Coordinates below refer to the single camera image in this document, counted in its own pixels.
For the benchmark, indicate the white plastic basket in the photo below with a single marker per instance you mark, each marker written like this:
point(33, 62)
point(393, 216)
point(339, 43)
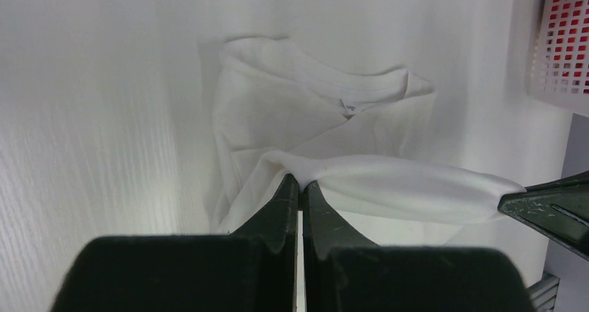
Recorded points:
point(576, 103)

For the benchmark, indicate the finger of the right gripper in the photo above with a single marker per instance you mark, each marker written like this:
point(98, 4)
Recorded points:
point(557, 210)

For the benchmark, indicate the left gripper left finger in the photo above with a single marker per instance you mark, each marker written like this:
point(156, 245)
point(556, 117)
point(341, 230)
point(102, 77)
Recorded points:
point(274, 227)

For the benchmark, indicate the white t-shirt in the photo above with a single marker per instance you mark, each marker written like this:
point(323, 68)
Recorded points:
point(278, 112)

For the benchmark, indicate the red t-shirt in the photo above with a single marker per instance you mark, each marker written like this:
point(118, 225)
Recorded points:
point(565, 46)

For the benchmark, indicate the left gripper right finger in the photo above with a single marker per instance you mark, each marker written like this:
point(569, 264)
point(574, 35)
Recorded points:
point(326, 237)

